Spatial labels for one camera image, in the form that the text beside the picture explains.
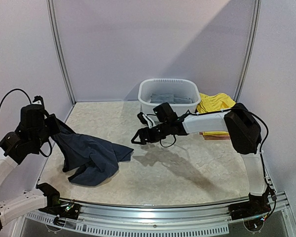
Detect yellow shorts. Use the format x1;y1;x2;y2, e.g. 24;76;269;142
196;93;236;114

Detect front aluminium rail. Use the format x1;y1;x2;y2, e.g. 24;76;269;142
13;191;294;235

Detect navy blue tank top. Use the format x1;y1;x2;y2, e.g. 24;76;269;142
52;120;134;187

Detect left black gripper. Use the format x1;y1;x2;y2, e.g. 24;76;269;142
34;113;61;149

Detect right aluminium corner post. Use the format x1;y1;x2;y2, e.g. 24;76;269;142
233;0;261;102

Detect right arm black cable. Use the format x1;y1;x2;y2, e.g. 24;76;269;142
160;106;278;220

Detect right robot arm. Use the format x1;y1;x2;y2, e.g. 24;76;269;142
131;103;270;215

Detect aluminium corner post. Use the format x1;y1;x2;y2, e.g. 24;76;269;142
46;0;76;106
233;0;261;102

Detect pink folded cloth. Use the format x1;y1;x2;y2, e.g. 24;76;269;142
199;131;230;140

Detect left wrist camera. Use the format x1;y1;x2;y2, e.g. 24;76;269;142
32;96;44;106

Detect folded grey denim cloth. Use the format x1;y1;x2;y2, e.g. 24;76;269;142
148;93;193;104

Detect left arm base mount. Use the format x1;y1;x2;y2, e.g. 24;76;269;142
39;200;81;227

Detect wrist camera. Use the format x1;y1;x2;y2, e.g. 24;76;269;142
153;102;178;122
32;96;44;106

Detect white plastic wash basin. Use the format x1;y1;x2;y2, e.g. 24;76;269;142
138;79;201;116

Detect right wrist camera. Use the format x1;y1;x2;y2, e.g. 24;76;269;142
153;102;178;122

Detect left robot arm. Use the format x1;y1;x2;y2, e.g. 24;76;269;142
0;102;64;231

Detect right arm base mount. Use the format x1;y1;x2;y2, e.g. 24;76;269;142
228;194;276;233

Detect left aluminium corner post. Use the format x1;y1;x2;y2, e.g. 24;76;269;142
46;0;76;106

